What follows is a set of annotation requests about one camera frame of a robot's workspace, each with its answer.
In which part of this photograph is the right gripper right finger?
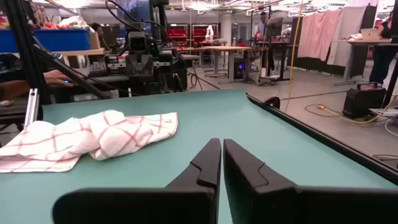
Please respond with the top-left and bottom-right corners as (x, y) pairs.
(223, 138), (398, 224)

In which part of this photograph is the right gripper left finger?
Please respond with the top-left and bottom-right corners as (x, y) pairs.
(52, 138), (222, 224)

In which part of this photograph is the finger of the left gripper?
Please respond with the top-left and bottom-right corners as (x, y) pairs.
(139, 55), (155, 78)
(126, 55), (141, 78)

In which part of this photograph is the white red-checked towel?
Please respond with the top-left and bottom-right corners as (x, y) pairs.
(0, 109), (179, 174)

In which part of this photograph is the red shelving unit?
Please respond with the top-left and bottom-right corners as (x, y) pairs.
(167, 23), (220, 47)

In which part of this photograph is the person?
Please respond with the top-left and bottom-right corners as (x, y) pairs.
(255, 11), (269, 41)
(369, 9), (398, 85)
(89, 22), (111, 52)

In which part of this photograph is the wooden workbench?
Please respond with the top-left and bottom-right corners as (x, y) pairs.
(0, 47), (106, 58)

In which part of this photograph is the white robot figure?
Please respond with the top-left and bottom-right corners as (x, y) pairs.
(205, 25), (215, 43)

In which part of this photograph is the wooden desk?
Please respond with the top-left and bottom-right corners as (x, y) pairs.
(182, 45), (270, 85)
(331, 39), (398, 86)

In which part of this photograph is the white plastic bag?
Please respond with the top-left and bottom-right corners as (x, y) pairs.
(58, 15), (94, 32)

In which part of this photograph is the blue storage bin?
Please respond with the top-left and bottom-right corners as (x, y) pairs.
(0, 29), (91, 54)

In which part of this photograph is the small computer tower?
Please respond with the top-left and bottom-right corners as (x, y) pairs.
(233, 57), (247, 80)

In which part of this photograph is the green table mat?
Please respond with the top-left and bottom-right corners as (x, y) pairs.
(0, 88), (398, 224)

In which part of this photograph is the black computer tower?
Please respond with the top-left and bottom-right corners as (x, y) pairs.
(341, 82), (387, 119)

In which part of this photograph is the white power strip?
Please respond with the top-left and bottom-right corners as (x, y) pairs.
(369, 107), (398, 118)

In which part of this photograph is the pink hanging cloth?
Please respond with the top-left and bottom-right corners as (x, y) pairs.
(297, 8), (343, 62)

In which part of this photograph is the black partition panel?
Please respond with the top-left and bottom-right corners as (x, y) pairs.
(287, 4), (379, 78)

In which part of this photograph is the grey hanging cloth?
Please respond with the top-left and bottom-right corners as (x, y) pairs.
(326, 5), (368, 68)

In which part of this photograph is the silver laptop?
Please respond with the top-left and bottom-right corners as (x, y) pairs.
(359, 27), (381, 42)

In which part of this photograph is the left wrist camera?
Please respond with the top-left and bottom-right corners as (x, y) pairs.
(128, 30), (147, 53)

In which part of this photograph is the black table frame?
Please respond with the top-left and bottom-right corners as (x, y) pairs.
(246, 92), (398, 185)

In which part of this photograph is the black frame clamp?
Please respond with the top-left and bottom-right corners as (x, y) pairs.
(263, 96), (281, 110)

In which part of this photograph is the black rig frame strut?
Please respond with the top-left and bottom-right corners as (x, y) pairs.
(3, 0), (113, 105)
(381, 0), (398, 109)

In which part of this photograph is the aluminium profile post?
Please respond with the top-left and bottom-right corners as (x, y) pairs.
(24, 88), (40, 129)

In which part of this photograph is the yellow floor extension cord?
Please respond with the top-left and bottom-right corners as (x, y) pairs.
(303, 104), (398, 124)

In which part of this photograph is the yellow hanging cable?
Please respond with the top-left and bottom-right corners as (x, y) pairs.
(284, 0), (305, 106)

